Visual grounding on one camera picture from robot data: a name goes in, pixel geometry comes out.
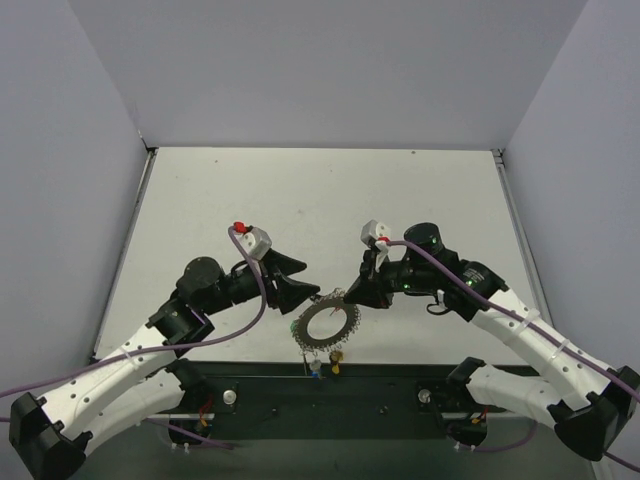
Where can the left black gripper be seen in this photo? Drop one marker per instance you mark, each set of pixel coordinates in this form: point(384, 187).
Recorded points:
point(272, 282)

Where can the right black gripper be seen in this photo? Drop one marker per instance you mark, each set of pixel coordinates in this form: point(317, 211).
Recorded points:
point(376, 279)

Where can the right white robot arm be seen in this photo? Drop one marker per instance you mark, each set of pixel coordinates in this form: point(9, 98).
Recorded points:
point(585, 401)

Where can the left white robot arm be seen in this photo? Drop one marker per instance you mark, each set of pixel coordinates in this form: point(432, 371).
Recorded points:
point(53, 433)

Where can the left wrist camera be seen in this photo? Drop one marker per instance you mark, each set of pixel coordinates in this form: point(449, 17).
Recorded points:
point(255, 242)

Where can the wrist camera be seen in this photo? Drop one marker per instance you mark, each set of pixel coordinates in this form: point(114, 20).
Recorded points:
point(255, 242)
point(376, 236)

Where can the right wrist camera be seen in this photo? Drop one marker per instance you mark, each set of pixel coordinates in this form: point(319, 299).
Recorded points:
point(376, 236)

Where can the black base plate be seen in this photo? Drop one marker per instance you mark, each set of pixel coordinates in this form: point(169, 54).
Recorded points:
point(284, 401)

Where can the aluminium frame rail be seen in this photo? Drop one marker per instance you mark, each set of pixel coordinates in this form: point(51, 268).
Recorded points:
point(526, 252)

